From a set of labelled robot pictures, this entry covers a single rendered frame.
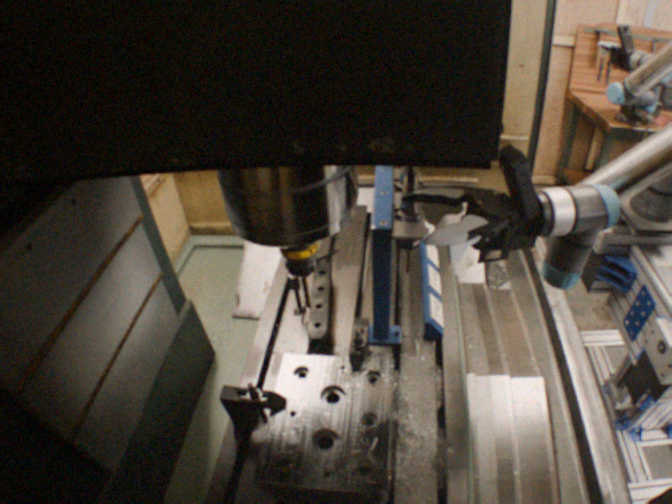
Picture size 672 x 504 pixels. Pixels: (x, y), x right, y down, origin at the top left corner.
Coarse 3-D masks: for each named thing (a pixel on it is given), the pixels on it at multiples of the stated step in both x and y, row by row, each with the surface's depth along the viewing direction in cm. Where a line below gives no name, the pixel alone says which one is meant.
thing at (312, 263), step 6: (312, 258) 54; (288, 264) 54; (294, 264) 53; (300, 264) 53; (306, 264) 53; (312, 264) 54; (288, 270) 54; (294, 270) 53; (300, 270) 53; (306, 270) 53; (312, 270) 54; (300, 276) 54; (306, 276) 55
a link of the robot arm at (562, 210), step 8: (544, 192) 54; (552, 192) 54; (560, 192) 54; (552, 200) 53; (560, 200) 53; (568, 200) 53; (552, 208) 53; (560, 208) 53; (568, 208) 53; (552, 216) 53; (560, 216) 53; (568, 216) 53; (552, 224) 53; (560, 224) 53; (568, 224) 54; (552, 232) 54; (560, 232) 55
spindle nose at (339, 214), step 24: (264, 168) 37; (288, 168) 38; (312, 168) 38; (336, 168) 40; (240, 192) 40; (264, 192) 39; (288, 192) 39; (312, 192) 40; (336, 192) 42; (240, 216) 42; (264, 216) 41; (288, 216) 41; (312, 216) 42; (336, 216) 43; (264, 240) 43; (288, 240) 43; (312, 240) 44
